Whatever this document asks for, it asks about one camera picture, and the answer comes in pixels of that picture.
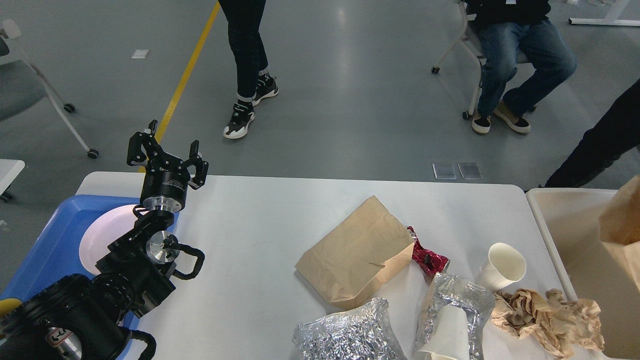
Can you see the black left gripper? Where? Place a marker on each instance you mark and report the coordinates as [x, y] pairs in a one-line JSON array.
[[167, 177]]

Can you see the pink plate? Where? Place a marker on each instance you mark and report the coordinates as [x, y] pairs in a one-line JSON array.
[[101, 233]]

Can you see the brown paper bag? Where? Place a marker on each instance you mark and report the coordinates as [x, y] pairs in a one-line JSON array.
[[619, 228], [349, 264]]

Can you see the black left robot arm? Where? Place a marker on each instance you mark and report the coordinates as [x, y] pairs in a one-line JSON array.
[[78, 318]]

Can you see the blue plastic tray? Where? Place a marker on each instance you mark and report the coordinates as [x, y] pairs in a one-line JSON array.
[[55, 253]]

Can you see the white side table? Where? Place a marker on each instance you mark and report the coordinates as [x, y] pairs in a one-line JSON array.
[[9, 170]]

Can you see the grey office chair left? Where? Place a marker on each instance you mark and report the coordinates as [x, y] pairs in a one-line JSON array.
[[23, 85]]

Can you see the teal mug yellow inside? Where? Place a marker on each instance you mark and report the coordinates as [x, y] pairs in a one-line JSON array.
[[8, 305]]

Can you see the crumpled aluminium foil bag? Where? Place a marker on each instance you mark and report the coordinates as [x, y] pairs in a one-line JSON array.
[[364, 333]]

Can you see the red foil wrapper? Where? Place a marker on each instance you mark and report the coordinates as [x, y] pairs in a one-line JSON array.
[[430, 262]]

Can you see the foil bag with paper cup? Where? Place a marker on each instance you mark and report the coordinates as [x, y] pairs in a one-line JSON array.
[[450, 325]]

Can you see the white paper cup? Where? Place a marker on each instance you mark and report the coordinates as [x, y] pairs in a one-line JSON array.
[[504, 266]]

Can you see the white plastic bin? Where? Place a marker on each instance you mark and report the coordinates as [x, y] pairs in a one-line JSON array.
[[568, 219]]

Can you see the crumpled brown paper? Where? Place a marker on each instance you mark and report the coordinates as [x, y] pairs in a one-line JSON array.
[[555, 322]]

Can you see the walking person dark clothes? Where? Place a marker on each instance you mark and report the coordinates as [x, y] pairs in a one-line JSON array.
[[617, 132]]

